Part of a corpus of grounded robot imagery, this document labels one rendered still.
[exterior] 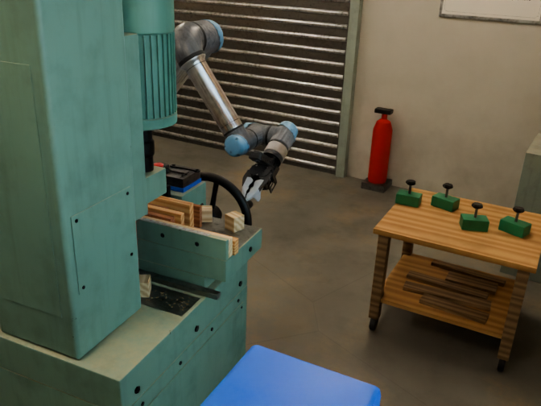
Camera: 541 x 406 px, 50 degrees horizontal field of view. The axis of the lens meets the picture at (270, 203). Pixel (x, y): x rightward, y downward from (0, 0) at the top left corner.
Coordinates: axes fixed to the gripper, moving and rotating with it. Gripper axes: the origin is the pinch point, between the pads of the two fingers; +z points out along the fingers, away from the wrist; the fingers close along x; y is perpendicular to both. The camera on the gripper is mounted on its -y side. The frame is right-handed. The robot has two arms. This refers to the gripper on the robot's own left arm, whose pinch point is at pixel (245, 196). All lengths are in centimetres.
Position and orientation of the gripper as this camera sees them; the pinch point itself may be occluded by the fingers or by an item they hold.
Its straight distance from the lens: 183.6
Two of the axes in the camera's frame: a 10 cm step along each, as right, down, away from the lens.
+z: -4.1, 7.4, -5.4
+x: -8.9, -1.9, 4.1
